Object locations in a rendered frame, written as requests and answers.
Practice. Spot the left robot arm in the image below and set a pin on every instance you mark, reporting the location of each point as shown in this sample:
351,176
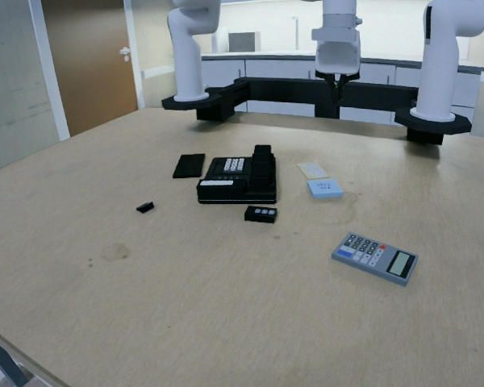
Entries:
443,20

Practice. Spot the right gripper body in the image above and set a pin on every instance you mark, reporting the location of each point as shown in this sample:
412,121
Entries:
338,57

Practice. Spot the black key fob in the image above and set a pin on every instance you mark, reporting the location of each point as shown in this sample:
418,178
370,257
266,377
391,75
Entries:
260,214

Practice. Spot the grey pocket calculator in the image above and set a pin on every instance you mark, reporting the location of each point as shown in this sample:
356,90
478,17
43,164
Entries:
381,260

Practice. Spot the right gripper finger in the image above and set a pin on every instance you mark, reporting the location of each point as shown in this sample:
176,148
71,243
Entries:
331,80
344,79

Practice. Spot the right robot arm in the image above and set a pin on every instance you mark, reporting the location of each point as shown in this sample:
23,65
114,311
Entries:
202,17

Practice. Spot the black telephone handset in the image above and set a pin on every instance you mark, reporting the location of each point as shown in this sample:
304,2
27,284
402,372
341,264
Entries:
261,167

